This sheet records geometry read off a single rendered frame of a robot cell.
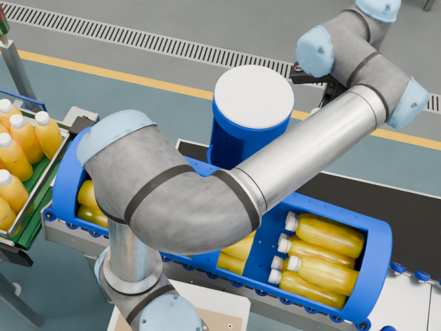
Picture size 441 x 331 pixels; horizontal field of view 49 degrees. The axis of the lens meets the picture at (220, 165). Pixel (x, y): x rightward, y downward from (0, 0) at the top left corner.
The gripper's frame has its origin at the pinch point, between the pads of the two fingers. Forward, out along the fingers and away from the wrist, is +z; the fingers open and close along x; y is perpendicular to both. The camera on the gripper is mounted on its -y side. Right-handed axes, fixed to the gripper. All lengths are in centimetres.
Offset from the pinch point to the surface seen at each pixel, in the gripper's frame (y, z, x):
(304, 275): 10.2, 33.5, -25.3
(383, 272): 26.9, 23.1, -21.9
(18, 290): -103, 143, -37
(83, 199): -53, 32, -25
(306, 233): 7.6, 31.6, -14.5
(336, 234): 15.5, 30.3, -12.4
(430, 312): 51, 53, -16
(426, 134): 78, 148, 129
